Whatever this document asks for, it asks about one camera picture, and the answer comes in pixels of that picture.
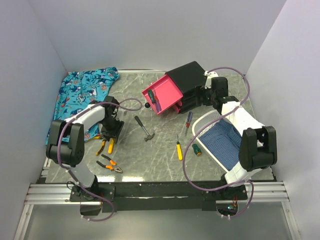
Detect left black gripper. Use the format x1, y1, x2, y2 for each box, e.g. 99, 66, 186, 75
100, 116, 124, 144

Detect black drawer cabinet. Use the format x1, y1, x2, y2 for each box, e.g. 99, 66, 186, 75
165, 61, 206, 114

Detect pink top drawer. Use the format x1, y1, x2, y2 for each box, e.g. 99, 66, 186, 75
142, 75, 183, 115

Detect blue red screwdriver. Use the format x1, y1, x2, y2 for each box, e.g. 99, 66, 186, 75
154, 95, 162, 113

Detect green handle screwdriver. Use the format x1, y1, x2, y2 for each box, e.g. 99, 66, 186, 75
147, 89, 156, 104

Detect yellow handle screwdriver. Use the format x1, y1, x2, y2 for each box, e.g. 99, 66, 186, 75
107, 138, 116, 154
176, 135, 183, 161

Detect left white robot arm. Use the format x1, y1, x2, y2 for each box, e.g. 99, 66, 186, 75
46, 96, 124, 201

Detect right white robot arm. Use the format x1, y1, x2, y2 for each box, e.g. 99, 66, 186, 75
192, 72, 277, 200

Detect yellow black needle-nose pliers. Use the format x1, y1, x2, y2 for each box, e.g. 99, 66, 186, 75
93, 134, 107, 156

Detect blue screwdriver near basket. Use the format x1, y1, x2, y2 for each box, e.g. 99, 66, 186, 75
185, 111, 193, 136

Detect pink middle drawer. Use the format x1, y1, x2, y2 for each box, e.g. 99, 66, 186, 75
172, 100, 183, 112

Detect orange black combination pliers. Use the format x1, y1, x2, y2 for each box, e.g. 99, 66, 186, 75
96, 154, 123, 174

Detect white perforated basket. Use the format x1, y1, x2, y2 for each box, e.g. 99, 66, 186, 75
191, 108, 243, 173

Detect blue checkered cloth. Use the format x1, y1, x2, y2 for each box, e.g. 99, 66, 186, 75
201, 118, 243, 169

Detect stubby green orange screwdriver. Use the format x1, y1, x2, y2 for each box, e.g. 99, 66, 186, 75
192, 143, 202, 156

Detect black base crossbar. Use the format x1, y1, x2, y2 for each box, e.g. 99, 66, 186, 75
69, 181, 249, 216

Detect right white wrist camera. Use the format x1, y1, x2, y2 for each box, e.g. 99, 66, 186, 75
204, 71, 219, 89

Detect black handle claw hammer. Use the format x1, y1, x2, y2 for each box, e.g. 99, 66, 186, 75
134, 115, 155, 142

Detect aluminium rail frame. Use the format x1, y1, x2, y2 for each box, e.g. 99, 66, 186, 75
15, 143, 301, 240

